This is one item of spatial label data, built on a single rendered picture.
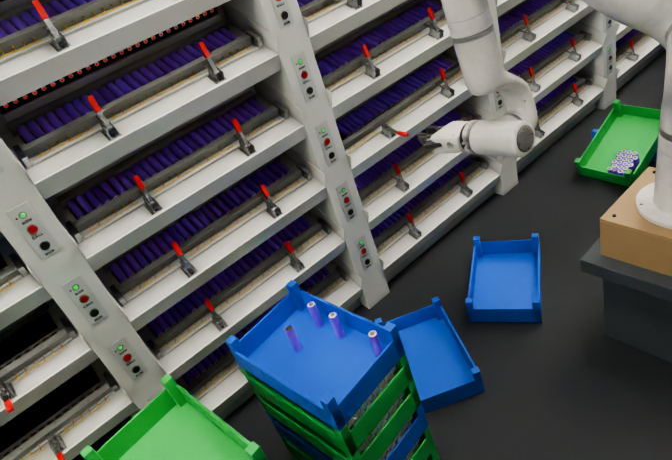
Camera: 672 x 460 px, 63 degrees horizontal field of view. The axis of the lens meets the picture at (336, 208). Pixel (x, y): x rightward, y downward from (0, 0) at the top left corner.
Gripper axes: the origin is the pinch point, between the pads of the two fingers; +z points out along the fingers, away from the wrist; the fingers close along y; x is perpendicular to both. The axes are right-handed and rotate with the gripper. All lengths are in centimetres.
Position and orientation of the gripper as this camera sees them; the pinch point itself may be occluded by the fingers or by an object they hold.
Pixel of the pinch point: (428, 135)
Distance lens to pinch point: 153.7
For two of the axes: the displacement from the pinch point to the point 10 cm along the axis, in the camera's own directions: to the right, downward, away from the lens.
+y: 7.4, -5.3, 4.1
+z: -5.6, -1.4, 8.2
